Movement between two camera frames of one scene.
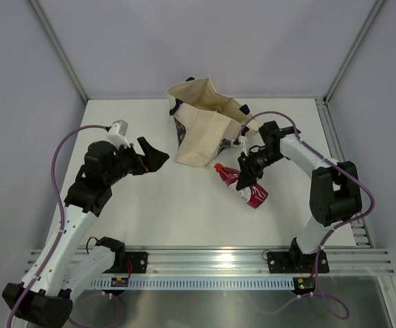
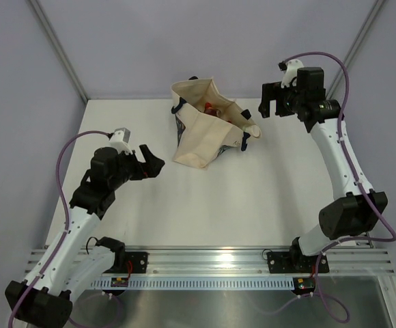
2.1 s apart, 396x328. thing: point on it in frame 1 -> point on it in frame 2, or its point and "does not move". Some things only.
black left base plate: x=139 y=261 does not move
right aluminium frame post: x=326 y=98 does not move
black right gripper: x=248 y=170 -> x=274 y=91
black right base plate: x=289 y=262 does not move
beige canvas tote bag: x=204 y=119 does not move
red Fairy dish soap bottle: x=255 y=195 -> x=209 y=109
